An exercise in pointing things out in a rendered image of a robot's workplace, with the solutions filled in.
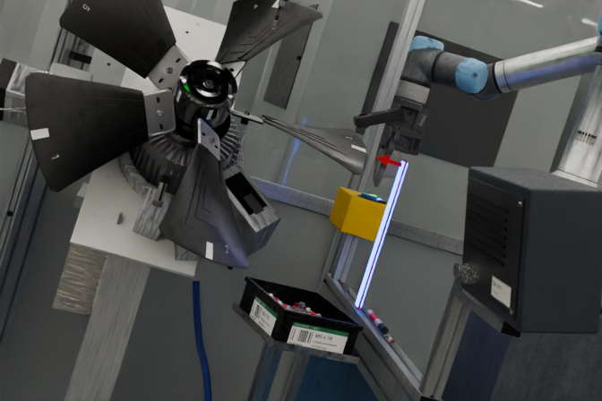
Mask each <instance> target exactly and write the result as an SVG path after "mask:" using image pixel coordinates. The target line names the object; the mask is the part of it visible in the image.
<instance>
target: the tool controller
mask: <svg viewBox="0 0 602 401"><path fill-rule="evenodd" d="M453 275H454V276H455V277H461V284H460V285H461V288H463V289H464V290H465V291H467V292H468V293H469V294H471V295H472V296H473V297H475V298H476V299H477V300H479V301H480V302H481V303H482V304H484V305H485V306H486V307H487V308H488V309H490V310H491V311H492V312H494V313H495V314H496V315H498V316H499V317H500V318H502V319H503V320H504V321H506V322H507V323H508V324H510V325H511V326H512V327H514V328H515V329H516V330H518V331H519V332H520V333H522V334H596V333H598V331H599V321H600V310H601V299H602V189H599V188H597V187H594V186H591V185H587V184H584V183H579V182H576V181H573V180H571V179H567V178H564V177H561V176H558V175H553V174H550V173H547V172H544V171H541V170H537V169H535V168H514V167H486V166H472V167H470V168H469V177H468V190H467V204H466V217H465V230H464V244H463V257H462V263H455V264H454V266H453Z"/></svg>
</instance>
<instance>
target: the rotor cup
mask: <svg viewBox="0 0 602 401"><path fill-rule="evenodd" d="M205 80H211V81H213V83H214V86H213V87H212V88H210V89H208V88H206V87H205V86H204V85H203V82H204V81H205ZM179 91H181V96H180V99H179V100H178V102H177V100H176V98H177V95H178V92H179ZM236 97H237V80H236V78H235V76H234V75H233V73H232V72H231V71H230V70H229V69H228V68H227V67H226V66H224V65H223V64H220V63H218V62H215V61H211V60H206V59H202V60H195V61H192V62H191V63H189V64H187V65H186V66H185V67H184V68H183V69H182V71H181V72H180V74H179V76H178V79H177V82H176V86H175V89H174V91H173V102H174V110H175V119H176V130H175V131H173V132H168V134H169V135H170V136H171V137H172V138H173V139H174V140H175V141H177V142H179V143H181V144H183V145H185V146H187V147H191V148H195V147H196V142H195V135H194V121H193V118H194V119H195V120H196V121H197V122H198V119H199V118H201V119H202V120H203V121H204V122H205V123H206V124H207V125H209V127H210V128H211V129H212V130H213V131H214V132H215V133H217V134H218V136H219V142H221V141H222V140H223V139H224V138H225V137H226V135H227V133H228V130H229V127H230V124H231V116H230V113H229V112H230V110H231V107H232V106H233V104H234V101H235V99H236ZM210 110H213V112H212V115H211V119H210V120H209V119H206V118H207V116H208V113H209V112H210Z"/></svg>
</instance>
